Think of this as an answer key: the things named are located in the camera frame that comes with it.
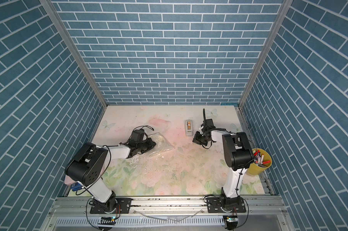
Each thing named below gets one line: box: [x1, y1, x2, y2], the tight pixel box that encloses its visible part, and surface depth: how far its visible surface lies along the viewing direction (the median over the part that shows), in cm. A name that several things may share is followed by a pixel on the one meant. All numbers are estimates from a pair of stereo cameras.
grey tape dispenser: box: [185, 119, 194, 137], surface depth 104 cm
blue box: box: [70, 181, 83, 192], surface depth 79 cm
